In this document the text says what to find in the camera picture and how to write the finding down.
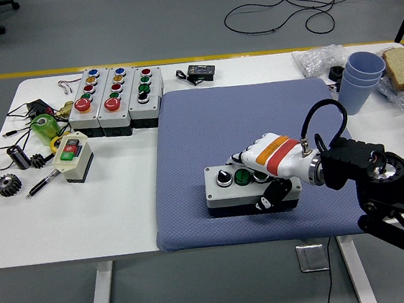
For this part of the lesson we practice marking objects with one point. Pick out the grey five-button control box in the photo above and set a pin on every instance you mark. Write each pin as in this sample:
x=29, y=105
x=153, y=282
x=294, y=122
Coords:
x=125, y=112
x=79, y=117

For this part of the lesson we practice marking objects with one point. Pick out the blue-grey padded mat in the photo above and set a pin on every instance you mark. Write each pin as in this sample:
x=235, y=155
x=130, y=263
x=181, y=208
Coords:
x=221, y=127

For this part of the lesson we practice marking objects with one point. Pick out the small black gear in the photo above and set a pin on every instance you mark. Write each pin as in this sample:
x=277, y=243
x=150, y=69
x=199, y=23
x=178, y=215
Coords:
x=37, y=161

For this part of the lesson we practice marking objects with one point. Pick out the black digital meter module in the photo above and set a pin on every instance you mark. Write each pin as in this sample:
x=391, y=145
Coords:
x=201, y=72

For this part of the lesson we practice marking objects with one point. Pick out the large steel gear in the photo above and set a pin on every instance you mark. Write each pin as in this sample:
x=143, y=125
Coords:
x=13, y=187

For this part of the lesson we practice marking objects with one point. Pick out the black pen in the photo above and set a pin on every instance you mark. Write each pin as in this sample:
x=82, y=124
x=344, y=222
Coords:
x=42, y=183

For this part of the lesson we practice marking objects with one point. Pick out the silver floor socket plate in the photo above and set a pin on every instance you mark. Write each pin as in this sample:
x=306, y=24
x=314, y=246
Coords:
x=312, y=257

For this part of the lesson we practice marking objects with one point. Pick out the grey four-button control box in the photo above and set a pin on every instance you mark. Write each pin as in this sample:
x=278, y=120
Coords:
x=224, y=194

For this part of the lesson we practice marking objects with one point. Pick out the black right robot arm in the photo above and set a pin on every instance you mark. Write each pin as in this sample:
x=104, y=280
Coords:
x=354, y=157

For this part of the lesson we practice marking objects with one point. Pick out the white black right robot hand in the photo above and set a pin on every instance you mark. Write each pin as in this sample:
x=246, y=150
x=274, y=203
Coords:
x=278, y=154

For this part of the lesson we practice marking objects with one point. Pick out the grey four-button selector box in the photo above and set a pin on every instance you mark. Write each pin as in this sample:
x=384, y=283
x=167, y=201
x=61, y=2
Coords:
x=152, y=88

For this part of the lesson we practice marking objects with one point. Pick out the green wrapped battery pack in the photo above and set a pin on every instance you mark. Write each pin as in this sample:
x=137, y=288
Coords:
x=50, y=131

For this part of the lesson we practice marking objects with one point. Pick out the clear bubble wrap bag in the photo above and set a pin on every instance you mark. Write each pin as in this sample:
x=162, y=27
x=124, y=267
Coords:
x=317, y=59

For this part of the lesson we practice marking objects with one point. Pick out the brass fitting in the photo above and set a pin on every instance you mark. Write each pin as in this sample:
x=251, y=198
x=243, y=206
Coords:
x=64, y=109

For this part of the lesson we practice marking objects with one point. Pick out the blue plastic cup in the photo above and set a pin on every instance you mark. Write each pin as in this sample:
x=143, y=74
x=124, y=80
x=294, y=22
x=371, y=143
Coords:
x=364, y=63
x=355, y=97
x=351, y=77

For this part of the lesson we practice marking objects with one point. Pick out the clear plastic bag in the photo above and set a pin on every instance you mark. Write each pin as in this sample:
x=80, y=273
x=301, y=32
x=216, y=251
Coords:
x=399, y=98

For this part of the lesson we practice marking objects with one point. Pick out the yellow tape roll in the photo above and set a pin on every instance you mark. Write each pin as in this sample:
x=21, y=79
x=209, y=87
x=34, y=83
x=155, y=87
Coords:
x=54, y=145

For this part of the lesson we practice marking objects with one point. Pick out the cream red-green switch box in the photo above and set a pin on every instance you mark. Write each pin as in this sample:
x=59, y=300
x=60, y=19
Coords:
x=77, y=164

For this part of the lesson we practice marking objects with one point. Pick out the black power adapter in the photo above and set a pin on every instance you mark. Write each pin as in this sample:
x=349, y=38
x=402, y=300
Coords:
x=38, y=107

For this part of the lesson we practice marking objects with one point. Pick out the white table leg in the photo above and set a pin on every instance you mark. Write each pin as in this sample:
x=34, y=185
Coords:
x=357, y=272
x=102, y=299

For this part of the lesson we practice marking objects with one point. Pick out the black cylindrical capacitor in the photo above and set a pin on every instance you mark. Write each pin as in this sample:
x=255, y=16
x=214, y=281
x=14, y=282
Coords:
x=19, y=158

